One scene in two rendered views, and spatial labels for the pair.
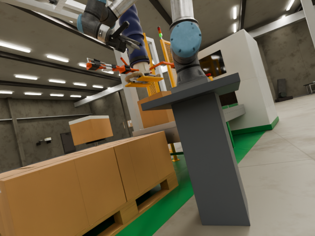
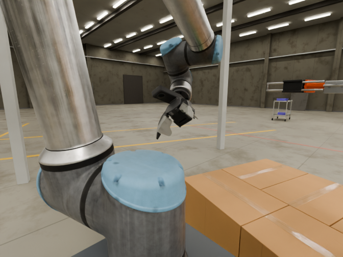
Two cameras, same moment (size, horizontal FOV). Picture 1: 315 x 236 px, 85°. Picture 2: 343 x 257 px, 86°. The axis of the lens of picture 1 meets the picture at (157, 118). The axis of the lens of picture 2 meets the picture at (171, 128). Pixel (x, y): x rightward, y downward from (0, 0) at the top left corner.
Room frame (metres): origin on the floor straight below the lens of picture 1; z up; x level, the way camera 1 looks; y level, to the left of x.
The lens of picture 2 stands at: (1.23, -0.53, 1.20)
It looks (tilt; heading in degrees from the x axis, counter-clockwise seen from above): 11 degrees down; 113
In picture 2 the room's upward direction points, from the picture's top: straight up
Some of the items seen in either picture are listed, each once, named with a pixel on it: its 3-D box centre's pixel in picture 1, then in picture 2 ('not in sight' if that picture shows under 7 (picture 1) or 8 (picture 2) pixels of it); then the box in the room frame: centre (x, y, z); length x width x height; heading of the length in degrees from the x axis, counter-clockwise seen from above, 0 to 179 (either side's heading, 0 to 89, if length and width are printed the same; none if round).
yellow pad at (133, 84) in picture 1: (138, 83); not in sight; (1.95, 0.11, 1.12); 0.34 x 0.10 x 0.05; 142
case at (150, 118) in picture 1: (168, 110); not in sight; (2.16, -0.16, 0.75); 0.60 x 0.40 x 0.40; 138
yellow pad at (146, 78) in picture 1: (150, 77); not in sight; (1.83, -0.04, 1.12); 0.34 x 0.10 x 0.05; 142
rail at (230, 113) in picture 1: (222, 115); not in sight; (2.56, -0.94, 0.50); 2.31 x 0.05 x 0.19; 139
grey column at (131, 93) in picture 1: (128, 82); not in sight; (3.11, 0.36, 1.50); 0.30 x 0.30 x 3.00; 49
